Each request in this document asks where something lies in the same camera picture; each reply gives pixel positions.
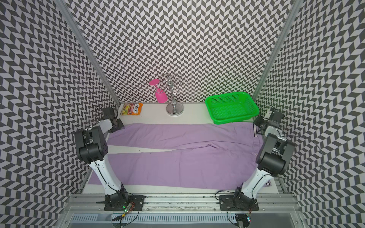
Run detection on aluminium front rail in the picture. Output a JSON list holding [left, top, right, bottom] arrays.
[[61, 193, 301, 214]]

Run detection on chrome cup holder stand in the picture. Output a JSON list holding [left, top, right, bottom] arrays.
[[162, 72, 187, 117]]

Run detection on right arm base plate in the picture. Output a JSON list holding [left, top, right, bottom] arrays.
[[219, 195, 259, 211]]

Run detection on orange candy bag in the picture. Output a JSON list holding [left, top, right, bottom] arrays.
[[120, 103, 143, 116]]

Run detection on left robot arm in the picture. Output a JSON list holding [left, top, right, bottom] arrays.
[[74, 107, 129, 203]]

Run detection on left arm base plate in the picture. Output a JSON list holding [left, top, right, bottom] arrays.
[[104, 194, 145, 212]]

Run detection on green plastic basket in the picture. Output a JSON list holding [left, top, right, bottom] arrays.
[[205, 92, 259, 124]]

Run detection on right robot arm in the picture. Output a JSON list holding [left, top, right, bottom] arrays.
[[233, 107, 296, 210]]

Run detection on pink plastic goblet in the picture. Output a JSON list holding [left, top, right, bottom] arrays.
[[149, 79, 168, 104]]

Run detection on purple long pants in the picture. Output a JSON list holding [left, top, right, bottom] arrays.
[[88, 122, 264, 191]]

